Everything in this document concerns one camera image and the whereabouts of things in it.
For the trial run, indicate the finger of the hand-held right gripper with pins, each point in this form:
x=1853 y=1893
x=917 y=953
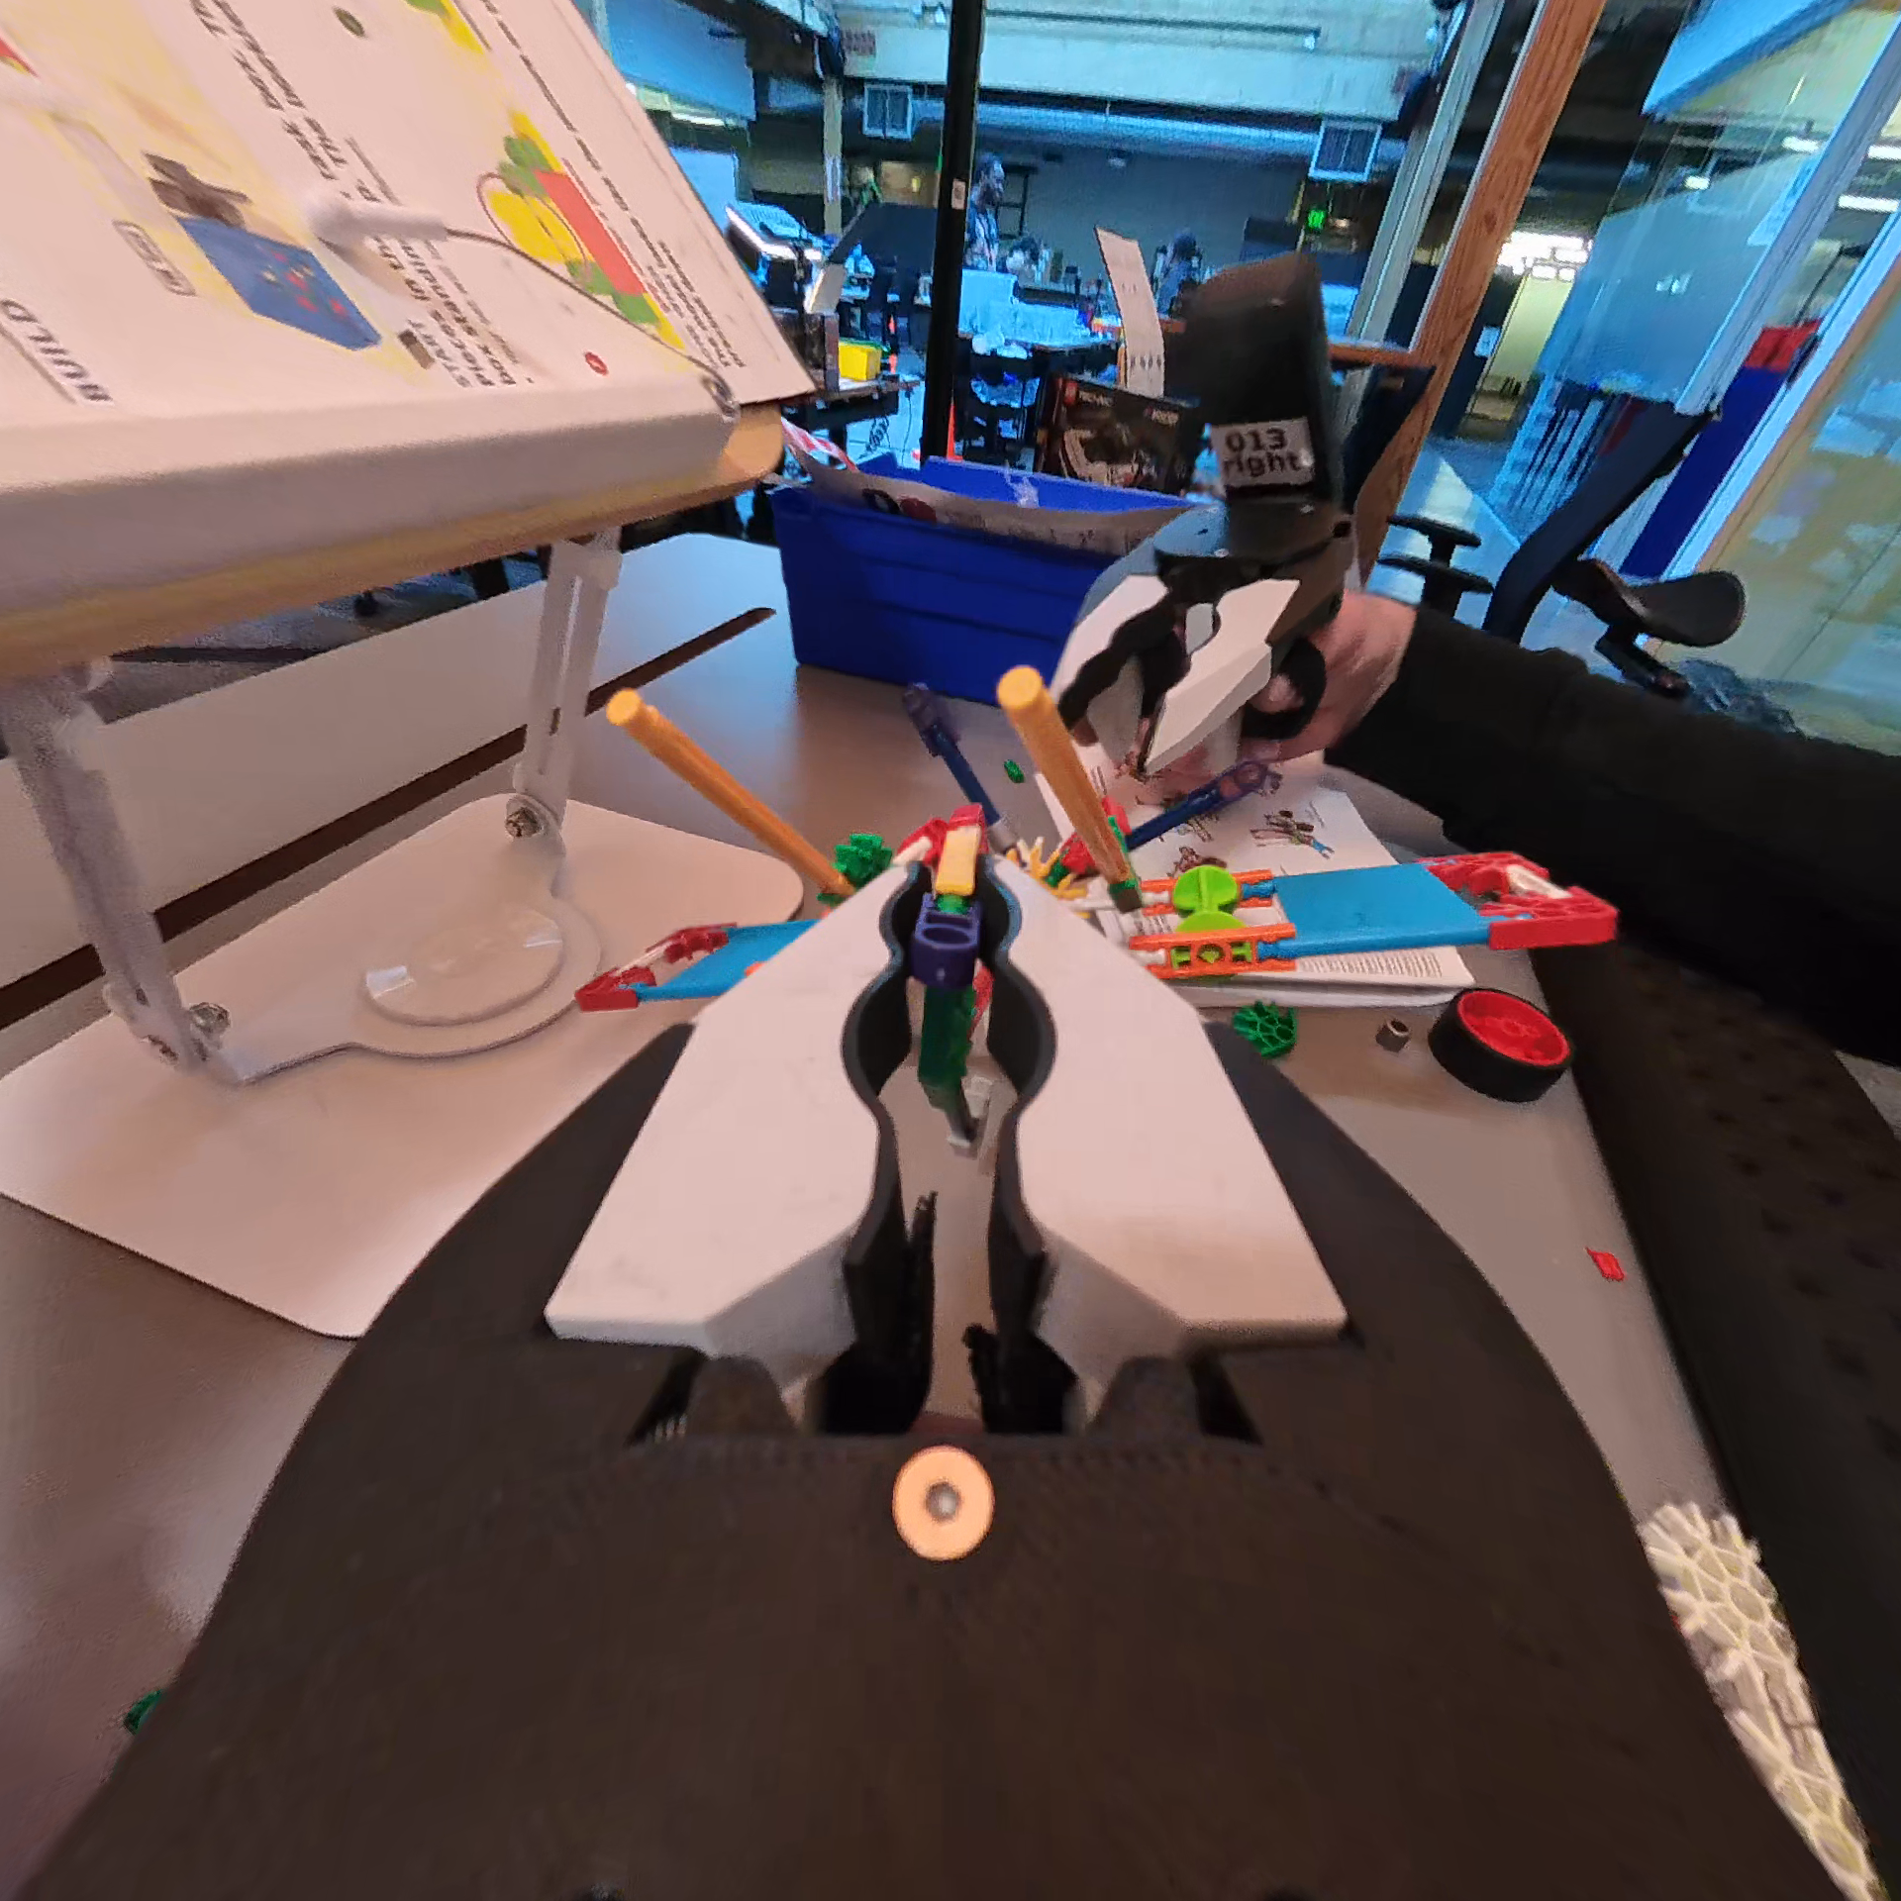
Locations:
x=1214 y=669
x=1130 y=612

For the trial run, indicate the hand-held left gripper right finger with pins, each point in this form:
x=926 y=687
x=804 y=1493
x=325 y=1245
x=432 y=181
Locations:
x=1177 y=1188

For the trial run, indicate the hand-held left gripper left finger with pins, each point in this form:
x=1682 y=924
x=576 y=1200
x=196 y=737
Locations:
x=710 y=1188

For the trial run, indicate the purple-ended blue toy rod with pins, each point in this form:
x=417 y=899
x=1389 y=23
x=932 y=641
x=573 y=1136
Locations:
x=935 y=727
x=1248 y=780

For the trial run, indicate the colourful toy construction model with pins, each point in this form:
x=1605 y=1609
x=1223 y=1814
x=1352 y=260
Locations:
x=1381 y=909

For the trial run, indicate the person's right forearm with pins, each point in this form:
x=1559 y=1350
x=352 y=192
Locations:
x=1634 y=831

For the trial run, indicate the person's right hand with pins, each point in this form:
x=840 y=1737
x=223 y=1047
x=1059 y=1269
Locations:
x=1364 y=657

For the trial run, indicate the printed plastic bag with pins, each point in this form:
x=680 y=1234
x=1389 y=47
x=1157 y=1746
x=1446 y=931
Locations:
x=1039 y=512

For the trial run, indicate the black toy set box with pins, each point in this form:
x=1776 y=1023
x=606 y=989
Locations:
x=1114 y=431

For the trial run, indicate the folded instruction booklet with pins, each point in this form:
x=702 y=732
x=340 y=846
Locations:
x=1304 y=827

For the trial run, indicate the green toy connector piece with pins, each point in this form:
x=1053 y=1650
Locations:
x=1263 y=1031

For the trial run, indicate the blue plastic bin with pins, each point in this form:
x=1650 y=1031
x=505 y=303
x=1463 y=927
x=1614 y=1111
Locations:
x=918 y=612

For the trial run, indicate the black vertical pole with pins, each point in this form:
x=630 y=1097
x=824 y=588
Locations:
x=960 y=224

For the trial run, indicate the red toy wheel black tyre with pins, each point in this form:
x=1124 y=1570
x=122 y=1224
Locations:
x=1498 y=1033

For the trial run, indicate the black chair armrest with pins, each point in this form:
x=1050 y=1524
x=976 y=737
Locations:
x=1662 y=612

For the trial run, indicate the white snowflake toy connector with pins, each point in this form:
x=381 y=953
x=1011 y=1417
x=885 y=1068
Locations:
x=1706 y=1564
x=1779 y=1754

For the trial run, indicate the printed instruction sheet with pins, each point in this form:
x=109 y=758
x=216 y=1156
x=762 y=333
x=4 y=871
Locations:
x=444 y=224

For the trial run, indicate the white tilted reading stand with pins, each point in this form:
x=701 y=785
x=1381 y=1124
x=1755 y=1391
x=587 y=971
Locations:
x=297 y=489

